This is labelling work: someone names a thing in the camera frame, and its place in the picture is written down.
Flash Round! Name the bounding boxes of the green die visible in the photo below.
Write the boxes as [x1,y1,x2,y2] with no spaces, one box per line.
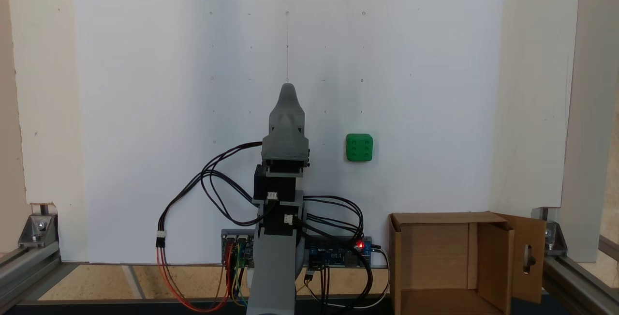
[345,134,373,162]

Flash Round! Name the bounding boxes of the metal corner bracket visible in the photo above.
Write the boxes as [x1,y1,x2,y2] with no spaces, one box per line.
[18,203,59,249]
[532,207,568,257]

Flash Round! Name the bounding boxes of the blue power circuit board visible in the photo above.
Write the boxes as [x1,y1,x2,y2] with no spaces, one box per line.
[306,237,373,268]

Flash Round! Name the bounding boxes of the aluminium frame rail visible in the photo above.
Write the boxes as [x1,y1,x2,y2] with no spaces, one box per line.
[0,245,62,312]
[542,235,619,315]

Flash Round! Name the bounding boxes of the orange and red wires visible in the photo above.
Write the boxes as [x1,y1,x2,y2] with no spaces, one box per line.
[156,245,234,313]

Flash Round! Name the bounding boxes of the black gripper cable bundle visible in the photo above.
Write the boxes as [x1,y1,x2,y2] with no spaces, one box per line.
[200,141,264,227]

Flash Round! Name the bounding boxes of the brown cardboard box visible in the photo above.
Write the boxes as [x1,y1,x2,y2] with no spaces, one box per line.
[388,211,547,315]

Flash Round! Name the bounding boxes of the black cable with white connector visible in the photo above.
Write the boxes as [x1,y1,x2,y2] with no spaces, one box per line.
[156,141,264,249]

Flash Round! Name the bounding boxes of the green jumper wire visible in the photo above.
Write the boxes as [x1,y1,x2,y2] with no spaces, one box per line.
[234,242,250,307]

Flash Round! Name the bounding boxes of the thin white cable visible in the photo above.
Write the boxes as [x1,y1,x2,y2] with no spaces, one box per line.
[305,248,390,310]

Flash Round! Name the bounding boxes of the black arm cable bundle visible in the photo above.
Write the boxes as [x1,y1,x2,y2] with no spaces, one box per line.
[301,195,374,308]

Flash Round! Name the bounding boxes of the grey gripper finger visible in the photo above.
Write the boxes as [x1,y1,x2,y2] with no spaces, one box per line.
[269,83,289,136]
[289,83,305,136]

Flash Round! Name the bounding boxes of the white paper sheet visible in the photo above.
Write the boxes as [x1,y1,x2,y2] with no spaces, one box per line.
[73,0,506,265]

